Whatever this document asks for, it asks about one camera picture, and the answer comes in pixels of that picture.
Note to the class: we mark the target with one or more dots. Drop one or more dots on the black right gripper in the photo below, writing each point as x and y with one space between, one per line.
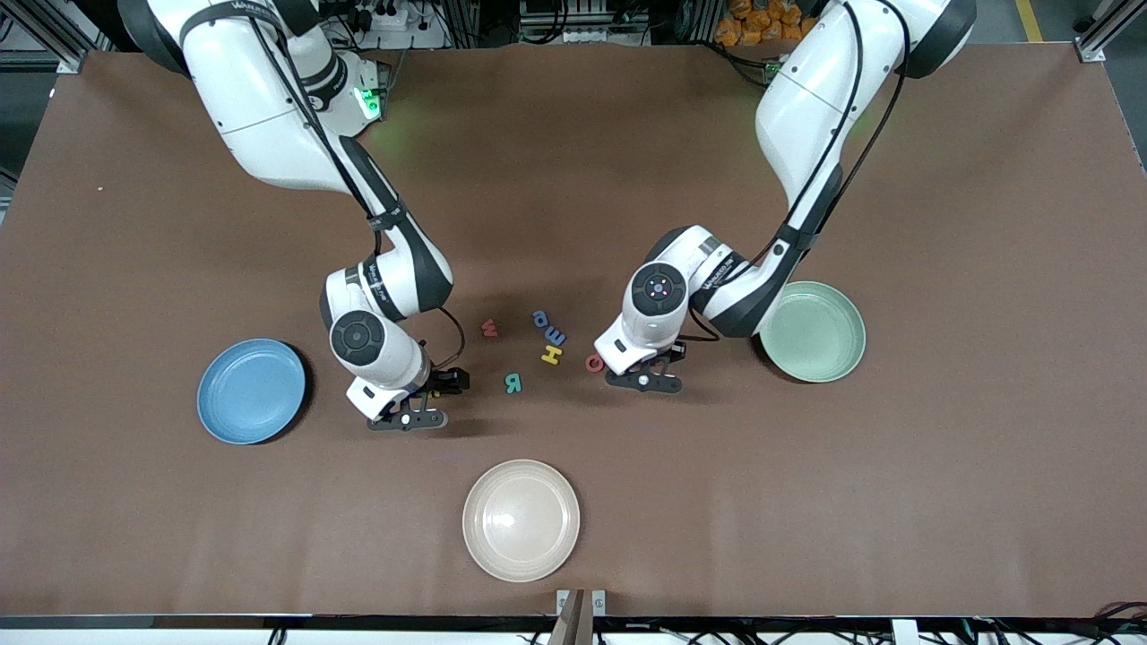
443 382

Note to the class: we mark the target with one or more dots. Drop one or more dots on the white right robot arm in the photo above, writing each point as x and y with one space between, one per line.
260 107

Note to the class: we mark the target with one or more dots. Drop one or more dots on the green plate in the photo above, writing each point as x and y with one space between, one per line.
824 340

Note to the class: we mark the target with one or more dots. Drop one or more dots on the orange packaged items pile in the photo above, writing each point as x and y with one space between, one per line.
744 27

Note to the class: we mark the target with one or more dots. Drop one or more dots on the blue lowercase letter m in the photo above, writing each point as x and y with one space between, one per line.
557 337

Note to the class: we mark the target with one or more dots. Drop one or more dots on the blue plate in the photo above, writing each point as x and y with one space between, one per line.
251 394

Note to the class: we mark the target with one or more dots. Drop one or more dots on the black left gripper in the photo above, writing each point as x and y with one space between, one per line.
674 350

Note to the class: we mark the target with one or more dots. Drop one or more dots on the blue lowercase letter a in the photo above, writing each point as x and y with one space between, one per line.
541 317

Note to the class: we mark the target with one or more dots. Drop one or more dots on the pink capital letter Q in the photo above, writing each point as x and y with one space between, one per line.
590 363

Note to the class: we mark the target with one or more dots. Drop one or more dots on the white power strip with plugs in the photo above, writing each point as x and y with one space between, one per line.
403 18

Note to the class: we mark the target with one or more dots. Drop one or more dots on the long white power strip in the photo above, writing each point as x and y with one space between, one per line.
582 36

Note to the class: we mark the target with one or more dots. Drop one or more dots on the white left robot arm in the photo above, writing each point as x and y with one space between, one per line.
806 116

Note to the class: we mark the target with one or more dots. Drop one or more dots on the yellow capital letter H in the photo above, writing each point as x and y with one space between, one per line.
551 355

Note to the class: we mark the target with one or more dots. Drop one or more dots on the teal capital letter R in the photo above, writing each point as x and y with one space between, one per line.
513 383

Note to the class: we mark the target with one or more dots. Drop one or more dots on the beige plate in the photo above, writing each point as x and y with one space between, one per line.
520 537

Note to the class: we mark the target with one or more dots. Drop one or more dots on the red lowercase letter w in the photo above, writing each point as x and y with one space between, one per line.
488 328

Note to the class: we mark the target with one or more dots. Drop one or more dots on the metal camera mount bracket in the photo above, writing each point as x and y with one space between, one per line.
581 618

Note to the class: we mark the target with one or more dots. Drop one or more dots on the aluminium frame profile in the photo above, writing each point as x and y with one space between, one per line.
1098 45
72 63

